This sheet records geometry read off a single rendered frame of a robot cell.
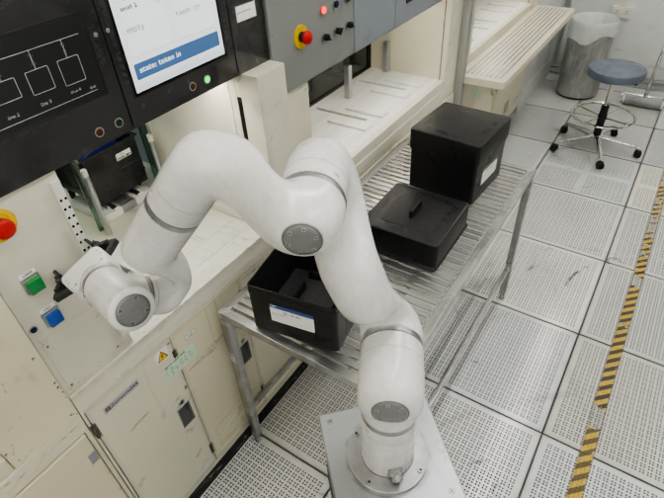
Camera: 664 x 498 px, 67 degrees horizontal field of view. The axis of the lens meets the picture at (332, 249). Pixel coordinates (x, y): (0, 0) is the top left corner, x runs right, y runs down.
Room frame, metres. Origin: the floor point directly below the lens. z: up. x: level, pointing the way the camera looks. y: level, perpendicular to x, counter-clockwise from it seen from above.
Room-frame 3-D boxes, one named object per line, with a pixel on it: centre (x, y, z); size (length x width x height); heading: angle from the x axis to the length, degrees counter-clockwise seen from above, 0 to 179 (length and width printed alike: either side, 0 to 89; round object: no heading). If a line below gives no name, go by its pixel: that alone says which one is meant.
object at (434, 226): (1.41, -0.30, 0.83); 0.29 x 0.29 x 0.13; 55
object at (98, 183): (1.58, 0.80, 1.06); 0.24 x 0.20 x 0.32; 144
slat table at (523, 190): (1.44, -0.25, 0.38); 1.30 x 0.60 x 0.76; 144
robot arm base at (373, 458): (0.59, -0.10, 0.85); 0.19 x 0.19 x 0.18
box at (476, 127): (1.76, -0.52, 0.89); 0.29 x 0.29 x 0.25; 51
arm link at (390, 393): (0.56, -0.09, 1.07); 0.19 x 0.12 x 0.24; 171
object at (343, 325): (1.08, 0.06, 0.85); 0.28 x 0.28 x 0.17; 64
